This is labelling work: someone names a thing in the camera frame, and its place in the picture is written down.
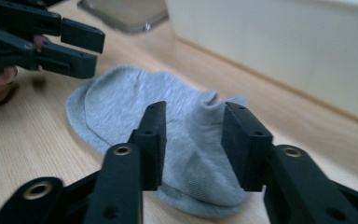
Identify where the clear plastic tray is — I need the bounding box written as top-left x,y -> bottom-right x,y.
76,0 -> 170,35

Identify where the white storage box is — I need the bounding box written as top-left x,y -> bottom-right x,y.
166,0 -> 358,129

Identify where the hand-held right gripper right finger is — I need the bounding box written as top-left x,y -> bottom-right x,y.
221,102 -> 358,224

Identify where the grey sock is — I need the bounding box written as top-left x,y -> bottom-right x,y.
65,64 -> 251,218

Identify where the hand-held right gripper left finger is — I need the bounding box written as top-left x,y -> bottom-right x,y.
83,101 -> 168,224

